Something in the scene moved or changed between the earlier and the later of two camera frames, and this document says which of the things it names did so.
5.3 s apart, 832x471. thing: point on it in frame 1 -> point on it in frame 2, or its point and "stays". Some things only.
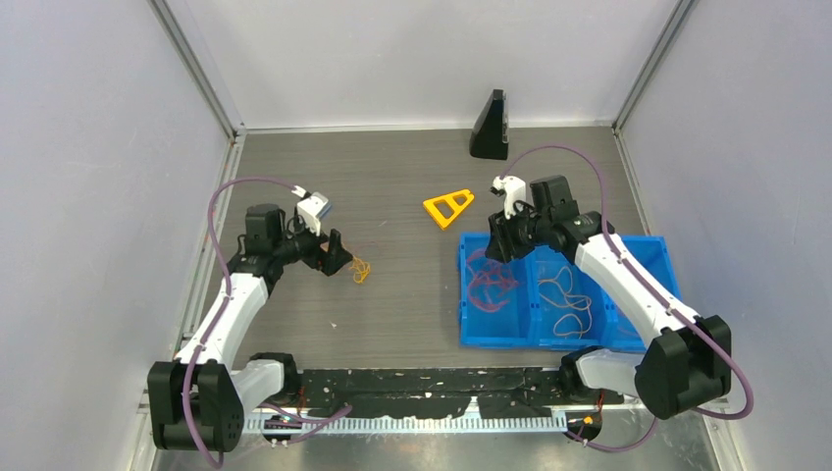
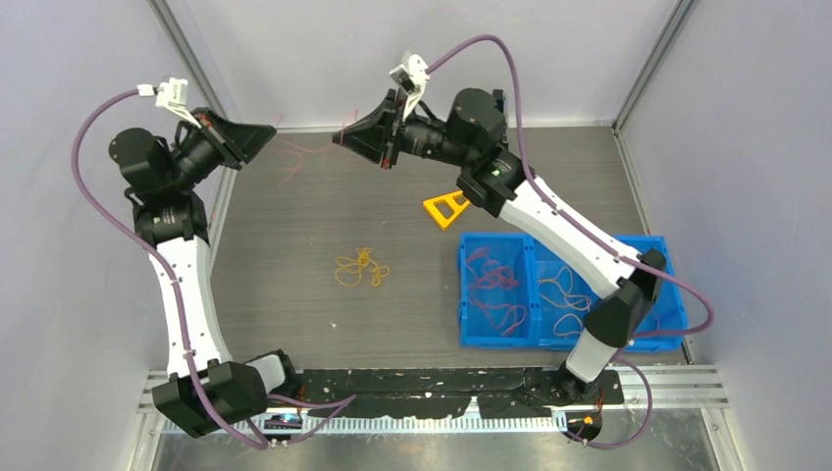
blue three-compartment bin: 541,299 stays
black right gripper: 501,237 -> 373,133
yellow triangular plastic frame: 438,216 stays
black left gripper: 326,261 -> 236,143
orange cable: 489,283 -> 497,314
